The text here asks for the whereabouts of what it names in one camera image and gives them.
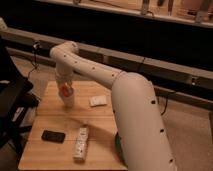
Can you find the white plastic bottle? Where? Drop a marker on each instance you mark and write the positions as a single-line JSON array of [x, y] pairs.
[[81, 144]]

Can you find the black office chair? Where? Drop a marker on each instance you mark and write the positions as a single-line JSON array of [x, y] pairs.
[[15, 100]]

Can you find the black smartphone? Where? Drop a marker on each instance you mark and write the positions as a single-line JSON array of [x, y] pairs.
[[57, 137]]

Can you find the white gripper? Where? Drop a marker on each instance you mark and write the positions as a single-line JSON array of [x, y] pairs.
[[63, 77]]

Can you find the green patterned plate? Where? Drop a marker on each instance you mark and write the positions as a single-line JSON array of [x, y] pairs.
[[118, 145]]

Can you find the white folded napkin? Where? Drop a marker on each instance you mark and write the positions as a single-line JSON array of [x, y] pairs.
[[97, 101]]

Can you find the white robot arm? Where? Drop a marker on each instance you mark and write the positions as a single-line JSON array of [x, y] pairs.
[[140, 126]]

